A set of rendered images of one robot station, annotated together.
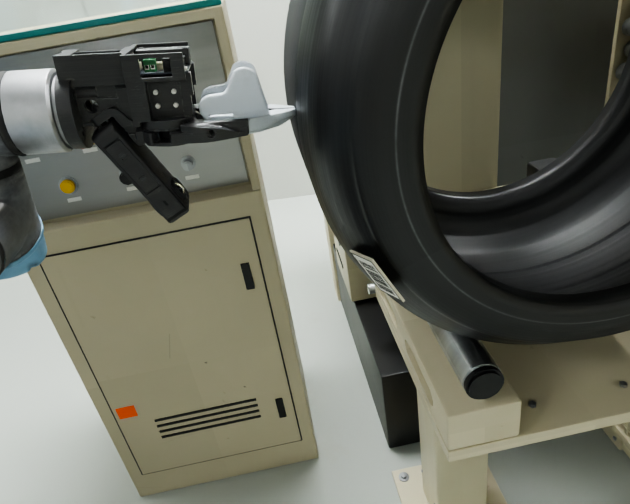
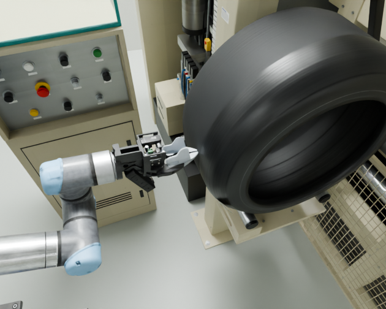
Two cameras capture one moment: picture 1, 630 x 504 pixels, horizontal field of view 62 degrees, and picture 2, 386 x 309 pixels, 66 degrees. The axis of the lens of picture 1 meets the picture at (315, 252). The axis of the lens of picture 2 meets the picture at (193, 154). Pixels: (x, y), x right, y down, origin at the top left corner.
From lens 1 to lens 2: 0.49 m
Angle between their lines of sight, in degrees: 24
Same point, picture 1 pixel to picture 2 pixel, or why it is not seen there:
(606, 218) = (293, 147)
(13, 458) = not seen: outside the picture
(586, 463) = not seen: hidden behind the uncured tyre
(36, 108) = (109, 175)
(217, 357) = not seen: hidden behind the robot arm
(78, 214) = (39, 124)
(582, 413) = (279, 223)
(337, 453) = (165, 206)
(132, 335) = not seen: hidden behind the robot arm
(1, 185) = (88, 195)
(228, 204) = (121, 116)
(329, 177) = (214, 185)
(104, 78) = (133, 159)
